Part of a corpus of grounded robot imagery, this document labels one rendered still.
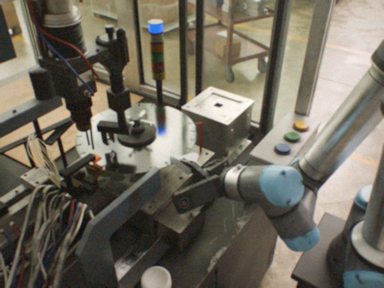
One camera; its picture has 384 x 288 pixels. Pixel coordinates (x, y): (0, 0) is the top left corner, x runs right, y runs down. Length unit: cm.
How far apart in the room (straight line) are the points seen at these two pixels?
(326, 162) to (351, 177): 172
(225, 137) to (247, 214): 26
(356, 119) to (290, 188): 17
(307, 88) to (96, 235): 77
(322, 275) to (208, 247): 28
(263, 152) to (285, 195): 39
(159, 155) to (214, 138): 31
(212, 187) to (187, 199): 6
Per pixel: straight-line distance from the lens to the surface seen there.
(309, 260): 101
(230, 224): 105
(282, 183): 68
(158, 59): 122
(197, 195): 80
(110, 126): 93
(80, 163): 91
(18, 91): 180
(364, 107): 72
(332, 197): 232
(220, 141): 120
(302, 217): 75
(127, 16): 153
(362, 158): 269
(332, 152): 77
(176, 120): 107
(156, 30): 119
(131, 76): 163
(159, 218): 97
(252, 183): 71
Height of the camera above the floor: 154
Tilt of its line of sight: 37 degrees down
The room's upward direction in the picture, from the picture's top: straight up
